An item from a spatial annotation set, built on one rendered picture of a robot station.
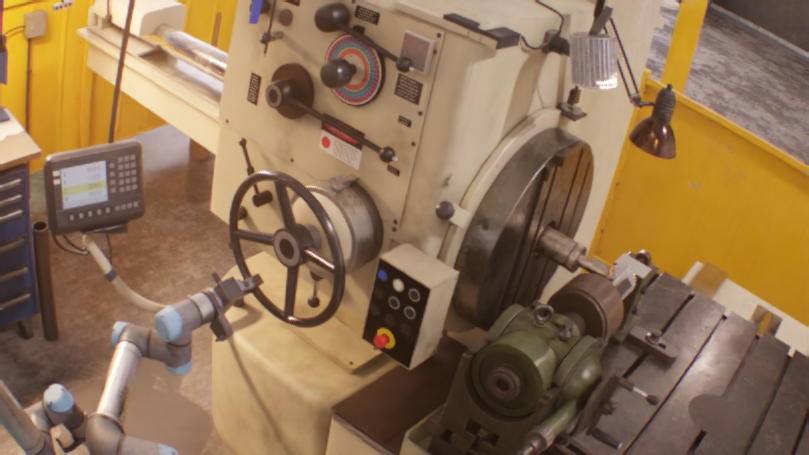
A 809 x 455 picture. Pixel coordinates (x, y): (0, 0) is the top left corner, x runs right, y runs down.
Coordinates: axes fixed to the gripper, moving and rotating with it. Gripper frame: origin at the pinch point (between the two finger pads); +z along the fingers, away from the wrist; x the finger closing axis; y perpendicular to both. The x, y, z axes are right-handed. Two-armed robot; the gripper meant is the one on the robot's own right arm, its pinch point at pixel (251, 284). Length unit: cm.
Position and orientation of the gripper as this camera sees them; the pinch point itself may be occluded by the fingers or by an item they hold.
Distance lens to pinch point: 203.9
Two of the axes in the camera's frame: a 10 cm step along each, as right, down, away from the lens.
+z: 6.0, -2.9, 7.5
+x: -5.7, 5.0, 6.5
